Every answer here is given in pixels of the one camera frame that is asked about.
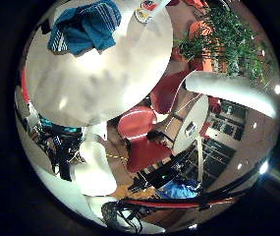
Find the white spray bottle orange sprayer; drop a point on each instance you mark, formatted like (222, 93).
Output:
(143, 13)

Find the blue striped cloth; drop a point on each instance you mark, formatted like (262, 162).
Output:
(84, 28)

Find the green leafy plant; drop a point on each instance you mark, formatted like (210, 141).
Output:
(234, 42)

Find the white round side table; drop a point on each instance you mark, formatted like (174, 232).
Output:
(192, 121)

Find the dark shelf unit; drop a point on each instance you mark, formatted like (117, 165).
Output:
(223, 144)

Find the red chair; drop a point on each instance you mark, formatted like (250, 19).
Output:
(165, 91)
(139, 131)

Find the orange plant pot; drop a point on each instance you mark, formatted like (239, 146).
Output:
(201, 29)

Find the blue bag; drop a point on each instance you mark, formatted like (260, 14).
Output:
(179, 190)

